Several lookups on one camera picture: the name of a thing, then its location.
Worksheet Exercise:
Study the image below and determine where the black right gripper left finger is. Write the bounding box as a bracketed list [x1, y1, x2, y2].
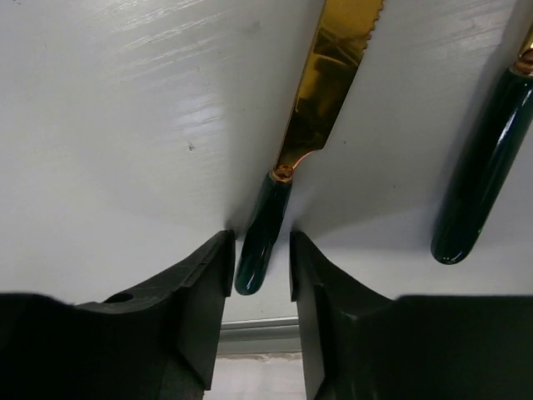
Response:
[1, 230, 235, 399]

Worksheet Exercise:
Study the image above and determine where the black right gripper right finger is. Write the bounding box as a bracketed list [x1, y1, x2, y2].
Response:
[290, 232, 532, 399]

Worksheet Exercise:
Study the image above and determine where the gold fork green handle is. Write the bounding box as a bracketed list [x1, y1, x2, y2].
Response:
[431, 32, 532, 265]

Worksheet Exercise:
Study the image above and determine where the gold knife green handle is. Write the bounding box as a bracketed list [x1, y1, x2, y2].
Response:
[234, 0, 384, 296]

